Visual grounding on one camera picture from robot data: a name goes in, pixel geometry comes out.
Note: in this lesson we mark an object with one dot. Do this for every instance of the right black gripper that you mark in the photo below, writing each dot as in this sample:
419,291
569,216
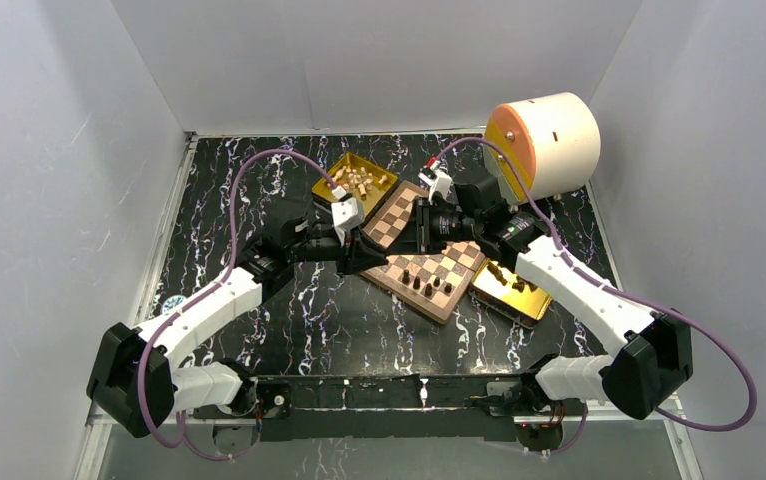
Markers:
426,244

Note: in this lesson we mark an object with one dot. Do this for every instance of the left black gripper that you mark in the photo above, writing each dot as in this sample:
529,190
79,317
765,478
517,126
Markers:
357,253

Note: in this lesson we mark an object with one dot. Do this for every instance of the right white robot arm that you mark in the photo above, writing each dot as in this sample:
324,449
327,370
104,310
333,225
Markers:
647,355

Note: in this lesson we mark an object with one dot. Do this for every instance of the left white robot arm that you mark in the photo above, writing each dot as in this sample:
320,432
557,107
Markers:
138,377

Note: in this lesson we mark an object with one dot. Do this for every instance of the wooden chess board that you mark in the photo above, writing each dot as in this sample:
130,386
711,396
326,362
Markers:
457,264

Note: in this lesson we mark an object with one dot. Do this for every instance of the pile of light pieces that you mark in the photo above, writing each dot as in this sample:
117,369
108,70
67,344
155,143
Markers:
360,181

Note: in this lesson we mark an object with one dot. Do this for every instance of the gold tray light pieces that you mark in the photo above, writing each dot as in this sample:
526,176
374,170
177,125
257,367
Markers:
376,200

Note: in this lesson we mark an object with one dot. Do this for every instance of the gold tray dark pieces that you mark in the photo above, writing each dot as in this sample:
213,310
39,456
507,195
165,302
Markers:
510,295

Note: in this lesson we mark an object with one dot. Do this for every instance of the white round drawer cabinet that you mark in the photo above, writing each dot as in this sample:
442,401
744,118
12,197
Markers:
553,142

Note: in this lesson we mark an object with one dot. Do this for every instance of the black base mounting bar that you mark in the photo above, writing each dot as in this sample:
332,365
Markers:
492,407

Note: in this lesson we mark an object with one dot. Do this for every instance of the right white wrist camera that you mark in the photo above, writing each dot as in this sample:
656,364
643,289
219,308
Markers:
436,179

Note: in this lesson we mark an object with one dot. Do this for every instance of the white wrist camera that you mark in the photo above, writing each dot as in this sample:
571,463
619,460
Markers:
347,214
436,179

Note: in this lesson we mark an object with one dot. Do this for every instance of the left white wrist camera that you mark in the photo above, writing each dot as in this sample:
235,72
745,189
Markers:
347,214

